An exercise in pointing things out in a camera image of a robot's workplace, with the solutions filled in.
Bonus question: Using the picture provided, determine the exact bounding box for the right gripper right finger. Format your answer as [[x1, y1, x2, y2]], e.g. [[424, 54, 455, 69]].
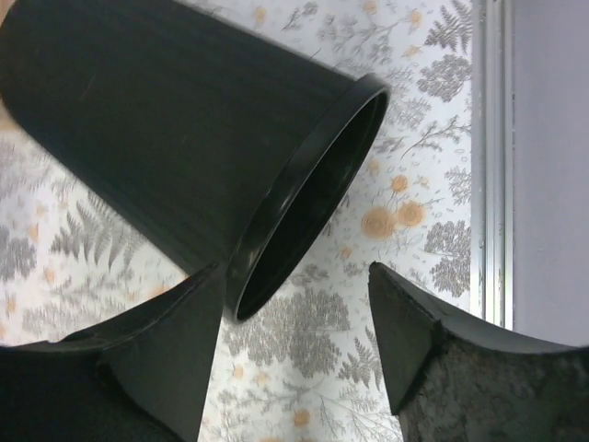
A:
[[368, 262, 588, 442]]

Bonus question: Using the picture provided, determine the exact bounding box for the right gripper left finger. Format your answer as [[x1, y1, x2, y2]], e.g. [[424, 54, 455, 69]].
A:
[[1, 264, 225, 441]]

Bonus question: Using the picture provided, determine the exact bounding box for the large black plastic bin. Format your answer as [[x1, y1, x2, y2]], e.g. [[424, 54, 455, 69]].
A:
[[1, 1, 390, 322]]

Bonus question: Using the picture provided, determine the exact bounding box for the floral table mat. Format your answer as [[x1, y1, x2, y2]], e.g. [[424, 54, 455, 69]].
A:
[[1, 1, 476, 441]]

